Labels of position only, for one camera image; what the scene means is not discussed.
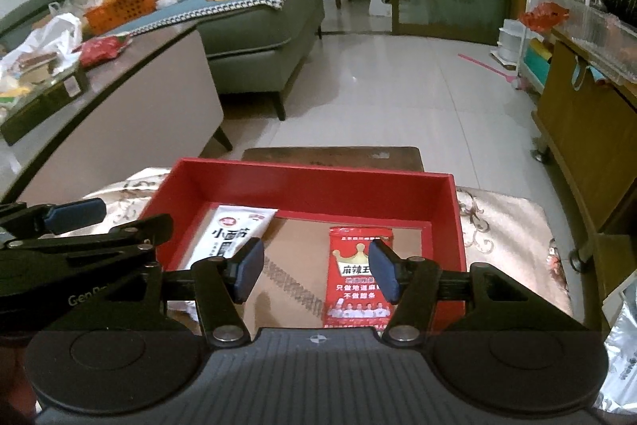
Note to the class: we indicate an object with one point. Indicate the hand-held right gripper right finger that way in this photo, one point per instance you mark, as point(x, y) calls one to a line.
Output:
point(385, 270)

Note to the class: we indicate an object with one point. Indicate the grey green sofa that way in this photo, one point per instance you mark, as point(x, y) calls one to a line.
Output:
point(249, 36)

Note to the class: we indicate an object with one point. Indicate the grey top coffee table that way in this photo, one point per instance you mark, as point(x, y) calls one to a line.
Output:
point(124, 106)

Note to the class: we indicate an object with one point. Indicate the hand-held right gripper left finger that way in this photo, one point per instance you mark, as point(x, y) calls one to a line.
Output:
point(249, 270)

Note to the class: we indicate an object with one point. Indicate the red plastic bag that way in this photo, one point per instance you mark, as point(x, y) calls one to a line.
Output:
point(542, 16)

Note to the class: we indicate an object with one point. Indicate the white plastic bag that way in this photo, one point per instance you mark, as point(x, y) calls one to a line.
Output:
point(50, 36)

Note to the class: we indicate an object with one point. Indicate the blue sofa blanket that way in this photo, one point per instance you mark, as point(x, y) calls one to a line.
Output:
point(199, 9)

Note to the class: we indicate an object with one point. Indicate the clear plastic container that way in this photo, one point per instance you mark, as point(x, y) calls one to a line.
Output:
point(597, 41)

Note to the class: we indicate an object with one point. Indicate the red foil snack bag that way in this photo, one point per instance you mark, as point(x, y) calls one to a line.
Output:
point(102, 49)

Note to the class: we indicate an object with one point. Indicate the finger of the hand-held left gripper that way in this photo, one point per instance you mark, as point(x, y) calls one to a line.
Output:
point(129, 233)
point(74, 213)

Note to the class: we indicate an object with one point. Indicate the dark wooden stool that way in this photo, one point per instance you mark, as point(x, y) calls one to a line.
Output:
point(328, 156)

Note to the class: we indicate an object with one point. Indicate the pink fly swatter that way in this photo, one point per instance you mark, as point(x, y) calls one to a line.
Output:
point(485, 64)

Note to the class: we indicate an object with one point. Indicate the red crown print snack packet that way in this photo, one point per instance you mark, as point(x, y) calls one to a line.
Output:
point(348, 285)

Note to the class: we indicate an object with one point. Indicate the teal box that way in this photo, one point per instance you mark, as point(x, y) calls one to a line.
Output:
point(535, 64)

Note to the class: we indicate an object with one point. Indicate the silver foil bag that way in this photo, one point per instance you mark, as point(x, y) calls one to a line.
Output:
point(619, 355)

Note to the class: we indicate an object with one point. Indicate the white plastic containers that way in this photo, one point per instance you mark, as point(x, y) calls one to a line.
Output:
point(510, 41)

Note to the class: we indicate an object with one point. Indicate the dark green box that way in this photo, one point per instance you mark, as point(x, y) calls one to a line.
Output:
point(45, 99)

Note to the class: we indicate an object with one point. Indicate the white snack packet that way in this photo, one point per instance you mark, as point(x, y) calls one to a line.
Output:
point(224, 236)

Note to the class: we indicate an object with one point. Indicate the wooden cabinet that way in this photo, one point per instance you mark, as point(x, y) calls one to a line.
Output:
point(582, 131)

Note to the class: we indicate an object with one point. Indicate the orange plastic basket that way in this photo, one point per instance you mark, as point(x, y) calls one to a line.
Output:
point(119, 9)

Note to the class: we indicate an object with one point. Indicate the red cardboard box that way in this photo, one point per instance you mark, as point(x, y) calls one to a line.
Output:
point(308, 191)

